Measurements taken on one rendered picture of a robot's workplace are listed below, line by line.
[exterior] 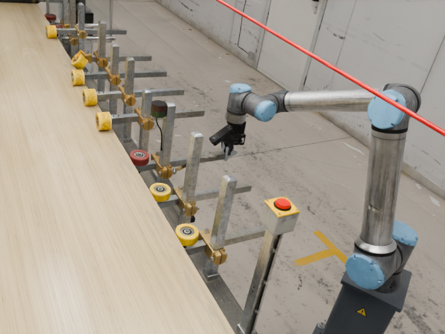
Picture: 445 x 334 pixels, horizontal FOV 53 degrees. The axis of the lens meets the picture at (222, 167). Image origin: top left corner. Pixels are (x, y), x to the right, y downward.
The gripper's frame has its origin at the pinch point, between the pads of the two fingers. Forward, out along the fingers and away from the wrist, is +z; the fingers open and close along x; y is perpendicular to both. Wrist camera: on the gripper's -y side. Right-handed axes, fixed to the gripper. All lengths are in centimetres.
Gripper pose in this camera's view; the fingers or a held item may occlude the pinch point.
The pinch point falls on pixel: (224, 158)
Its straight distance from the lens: 208.4
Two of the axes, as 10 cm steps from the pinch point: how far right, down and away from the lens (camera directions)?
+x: -4.6, -5.3, 7.1
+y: 8.8, -1.4, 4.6
